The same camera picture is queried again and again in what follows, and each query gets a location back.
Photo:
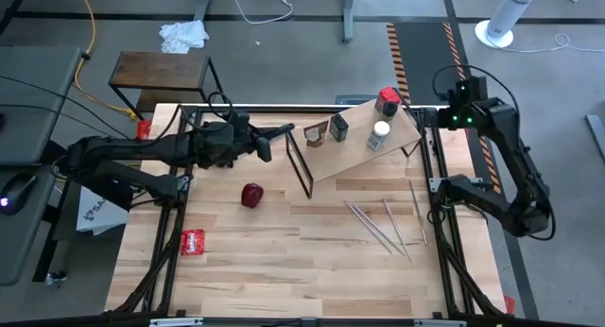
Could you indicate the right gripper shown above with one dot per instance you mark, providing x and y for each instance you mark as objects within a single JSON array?
[{"x": 461, "y": 119}]

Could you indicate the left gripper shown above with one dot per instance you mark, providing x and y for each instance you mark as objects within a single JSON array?
[{"x": 246, "y": 147}]

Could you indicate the brown small frame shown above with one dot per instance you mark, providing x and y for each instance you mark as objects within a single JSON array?
[{"x": 316, "y": 134}]

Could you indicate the black-lid spice jar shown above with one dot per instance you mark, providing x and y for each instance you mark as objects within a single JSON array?
[{"x": 389, "y": 110}]

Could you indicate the red spice container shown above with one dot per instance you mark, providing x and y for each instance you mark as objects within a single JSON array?
[{"x": 388, "y": 95}]

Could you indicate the white-lid glass spice jar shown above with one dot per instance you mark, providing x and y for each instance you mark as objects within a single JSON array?
[{"x": 380, "y": 129}]

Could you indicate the dark green spice tin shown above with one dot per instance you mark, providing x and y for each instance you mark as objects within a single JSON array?
[{"x": 338, "y": 127}]

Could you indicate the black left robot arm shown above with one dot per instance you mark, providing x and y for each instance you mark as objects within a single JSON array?
[{"x": 142, "y": 149}]

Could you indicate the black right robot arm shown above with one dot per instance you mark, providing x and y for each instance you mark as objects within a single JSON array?
[{"x": 520, "y": 166}]

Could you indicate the red apple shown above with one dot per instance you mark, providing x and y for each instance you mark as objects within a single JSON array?
[{"x": 252, "y": 195}]

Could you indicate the black hazard-striped floor mat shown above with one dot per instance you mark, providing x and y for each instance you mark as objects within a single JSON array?
[{"x": 425, "y": 57}]

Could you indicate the metal chopstick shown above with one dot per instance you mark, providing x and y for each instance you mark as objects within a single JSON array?
[
  {"x": 368, "y": 227},
  {"x": 378, "y": 230},
  {"x": 418, "y": 213},
  {"x": 397, "y": 230}
]

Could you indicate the red clamp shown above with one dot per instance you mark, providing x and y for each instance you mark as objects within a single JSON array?
[
  {"x": 143, "y": 129},
  {"x": 509, "y": 304}
]

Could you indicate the grey box device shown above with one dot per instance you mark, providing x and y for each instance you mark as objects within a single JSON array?
[{"x": 357, "y": 99}]

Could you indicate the red candy packet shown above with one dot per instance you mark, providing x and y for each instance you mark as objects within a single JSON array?
[{"x": 193, "y": 242}]

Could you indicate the white tower fan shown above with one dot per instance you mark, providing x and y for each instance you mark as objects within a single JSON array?
[{"x": 508, "y": 10}]

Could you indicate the white crumpled cloth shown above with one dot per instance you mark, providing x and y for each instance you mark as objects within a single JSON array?
[{"x": 183, "y": 35}]

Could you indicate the grey metal leg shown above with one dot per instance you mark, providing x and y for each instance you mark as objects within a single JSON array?
[
  {"x": 596, "y": 135},
  {"x": 204, "y": 3},
  {"x": 349, "y": 15}
]

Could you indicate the white paper bag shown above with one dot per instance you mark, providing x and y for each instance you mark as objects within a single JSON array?
[{"x": 97, "y": 213}]

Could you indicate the grey desk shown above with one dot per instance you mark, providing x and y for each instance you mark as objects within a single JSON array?
[
  {"x": 33, "y": 105},
  {"x": 21, "y": 242}
]

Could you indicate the black computer mouse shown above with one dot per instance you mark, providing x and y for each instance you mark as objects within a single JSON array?
[{"x": 19, "y": 192}]

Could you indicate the caster wheel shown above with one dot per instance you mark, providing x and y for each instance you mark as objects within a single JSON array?
[{"x": 55, "y": 280}]

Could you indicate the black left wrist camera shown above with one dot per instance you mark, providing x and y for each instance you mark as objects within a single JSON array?
[{"x": 240, "y": 123}]

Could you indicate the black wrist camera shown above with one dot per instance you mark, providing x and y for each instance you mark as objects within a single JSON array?
[
  {"x": 240, "y": 123},
  {"x": 471, "y": 89}
]

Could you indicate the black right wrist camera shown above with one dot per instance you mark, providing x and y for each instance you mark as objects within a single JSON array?
[{"x": 471, "y": 89}]

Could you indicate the wooden side table black frame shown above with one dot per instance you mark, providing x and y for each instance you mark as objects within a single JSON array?
[{"x": 156, "y": 69}]

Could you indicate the silver bracket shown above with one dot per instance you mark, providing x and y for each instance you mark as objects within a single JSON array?
[
  {"x": 176, "y": 322},
  {"x": 439, "y": 323}
]

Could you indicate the black desk frame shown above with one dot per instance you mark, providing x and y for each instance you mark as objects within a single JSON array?
[{"x": 53, "y": 251}]

